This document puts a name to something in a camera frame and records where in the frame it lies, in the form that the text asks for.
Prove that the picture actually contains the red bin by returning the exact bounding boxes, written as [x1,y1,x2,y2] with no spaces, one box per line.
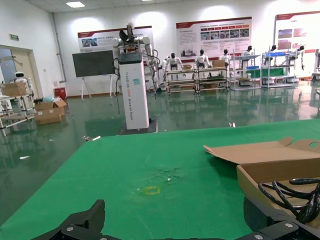
[54,86,67,101]

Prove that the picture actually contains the green table cloth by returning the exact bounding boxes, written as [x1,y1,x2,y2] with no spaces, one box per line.
[0,119,320,240]

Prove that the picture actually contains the white humanoid robot black head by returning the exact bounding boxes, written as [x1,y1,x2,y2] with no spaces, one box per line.
[219,48,232,64]
[162,52,185,76]
[264,44,279,63]
[194,49,213,70]
[292,45,306,71]
[241,45,256,68]

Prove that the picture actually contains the black box atop pedestal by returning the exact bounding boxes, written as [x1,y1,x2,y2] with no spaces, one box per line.
[117,52,143,64]

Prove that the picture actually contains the teal stuff in box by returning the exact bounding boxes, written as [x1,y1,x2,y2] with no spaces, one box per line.
[41,95,61,103]

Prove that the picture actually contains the black power cable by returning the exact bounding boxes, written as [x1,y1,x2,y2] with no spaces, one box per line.
[258,177,320,225]

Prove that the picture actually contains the cardboard box, torn rim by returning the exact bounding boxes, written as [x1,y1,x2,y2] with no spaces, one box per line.
[203,136,320,226]

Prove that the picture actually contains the white pipe rack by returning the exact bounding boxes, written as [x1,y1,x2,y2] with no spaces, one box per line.
[0,84,36,137]

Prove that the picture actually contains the small white round-head robot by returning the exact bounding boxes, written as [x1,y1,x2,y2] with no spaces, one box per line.
[13,71,25,85]

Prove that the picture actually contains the red white wall poster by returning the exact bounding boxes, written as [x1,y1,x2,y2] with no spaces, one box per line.
[175,16,253,58]
[274,11,320,51]

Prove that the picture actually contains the black pedestal base plate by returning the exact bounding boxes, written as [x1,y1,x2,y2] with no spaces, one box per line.
[116,116,159,136]

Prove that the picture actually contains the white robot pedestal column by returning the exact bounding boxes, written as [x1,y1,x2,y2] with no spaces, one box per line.
[118,61,151,131]

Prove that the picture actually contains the yellow tape mark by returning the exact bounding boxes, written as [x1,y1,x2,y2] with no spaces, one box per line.
[139,185,161,197]

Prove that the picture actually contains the wooden top workbench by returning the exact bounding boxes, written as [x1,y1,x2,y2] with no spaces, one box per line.
[196,66,230,93]
[166,68,198,94]

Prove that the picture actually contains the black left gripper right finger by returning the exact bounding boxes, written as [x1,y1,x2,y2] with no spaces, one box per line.
[239,196,320,240]

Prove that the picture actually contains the dark screen on white stand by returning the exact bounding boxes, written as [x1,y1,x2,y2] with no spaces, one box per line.
[72,49,116,101]

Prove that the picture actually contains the grey wall pipe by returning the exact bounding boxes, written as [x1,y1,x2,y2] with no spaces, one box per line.
[51,11,68,83]

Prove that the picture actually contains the beige door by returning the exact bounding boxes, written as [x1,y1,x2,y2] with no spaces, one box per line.
[0,44,38,101]

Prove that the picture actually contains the clear crumpled tape scraps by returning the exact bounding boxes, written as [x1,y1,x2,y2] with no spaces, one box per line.
[146,167,185,185]

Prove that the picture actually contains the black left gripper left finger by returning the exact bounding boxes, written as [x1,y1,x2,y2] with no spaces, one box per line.
[32,199,106,240]

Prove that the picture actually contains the white metal shelf rack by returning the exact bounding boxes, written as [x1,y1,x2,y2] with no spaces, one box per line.
[261,51,301,89]
[229,53,263,91]

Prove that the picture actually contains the closed cardboard box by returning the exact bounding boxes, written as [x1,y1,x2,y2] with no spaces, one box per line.
[34,109,63,126]

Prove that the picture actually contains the open cardboard box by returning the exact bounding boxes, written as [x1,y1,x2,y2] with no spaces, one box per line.
[34,98,68,117]

